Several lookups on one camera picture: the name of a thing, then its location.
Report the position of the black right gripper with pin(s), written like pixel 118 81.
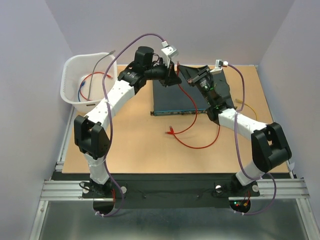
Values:
pixel 194 75

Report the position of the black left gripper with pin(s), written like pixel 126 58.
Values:
pixel 169 76

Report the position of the red patch cable long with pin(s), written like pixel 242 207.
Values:
pixel 171 130

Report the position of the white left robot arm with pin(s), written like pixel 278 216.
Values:
pixel 90 130

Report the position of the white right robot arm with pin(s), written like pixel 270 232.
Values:
pixel 269 145

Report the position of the white plastic basket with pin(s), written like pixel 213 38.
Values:
pixel 81 80

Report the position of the dark blue network switch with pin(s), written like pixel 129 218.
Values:
pixel 172 101

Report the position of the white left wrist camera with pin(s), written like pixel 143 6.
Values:
pixel 168 52

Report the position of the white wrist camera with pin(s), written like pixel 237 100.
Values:
pixel 219 65
pixel 168 52

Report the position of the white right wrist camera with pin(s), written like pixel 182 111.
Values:
pixel 219 65

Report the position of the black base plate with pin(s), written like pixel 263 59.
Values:
pixel 170 191

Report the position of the aluminium frame rail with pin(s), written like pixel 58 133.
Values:
pixel 286 189

